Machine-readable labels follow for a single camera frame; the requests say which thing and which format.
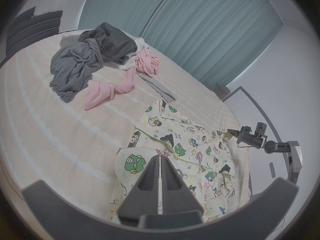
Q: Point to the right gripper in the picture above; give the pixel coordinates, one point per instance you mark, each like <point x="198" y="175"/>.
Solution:
<point x="247" y="139"/>

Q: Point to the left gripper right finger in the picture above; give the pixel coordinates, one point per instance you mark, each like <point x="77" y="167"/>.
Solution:
<point x="185" y="201"/>

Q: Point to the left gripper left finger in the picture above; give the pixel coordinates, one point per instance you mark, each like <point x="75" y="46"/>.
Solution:
<point x="135" y="204"/>

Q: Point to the white printed pyjama top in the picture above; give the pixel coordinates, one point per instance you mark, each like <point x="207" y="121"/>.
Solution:
<point x="195" y="156"/>

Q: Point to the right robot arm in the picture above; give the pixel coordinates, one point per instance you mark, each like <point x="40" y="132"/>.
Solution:
<point x="293" y="159"/>

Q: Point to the pile of clothes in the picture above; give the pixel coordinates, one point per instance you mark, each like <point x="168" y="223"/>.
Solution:
<point x="160" y="87"/>

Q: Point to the bed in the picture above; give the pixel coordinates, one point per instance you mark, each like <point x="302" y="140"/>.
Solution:
<point x="62" y="124"/>

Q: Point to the grey bedside table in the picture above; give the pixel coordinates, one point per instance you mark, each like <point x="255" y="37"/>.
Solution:
<point x="220" y="91"/>

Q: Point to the blue-green curtain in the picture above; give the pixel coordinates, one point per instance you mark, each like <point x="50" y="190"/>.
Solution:
<point x="212" y="34"/>
<point x="120" y="6"/>

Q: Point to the pink garment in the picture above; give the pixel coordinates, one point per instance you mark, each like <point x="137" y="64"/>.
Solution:
<point x="100" y="94"/>

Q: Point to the dark grey garment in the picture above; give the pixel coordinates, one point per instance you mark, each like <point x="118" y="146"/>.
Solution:
<point x="72" y="69"/>

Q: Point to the black garment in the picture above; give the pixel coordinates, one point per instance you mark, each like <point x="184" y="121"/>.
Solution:
<point x="112" y="41"/>

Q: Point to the black low cabinet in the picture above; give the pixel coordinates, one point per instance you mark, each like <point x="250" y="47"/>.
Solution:
<point x="32" y="31"/>

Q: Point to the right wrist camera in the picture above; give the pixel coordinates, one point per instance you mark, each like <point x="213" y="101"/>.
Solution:
<point x="246" y="130"/>

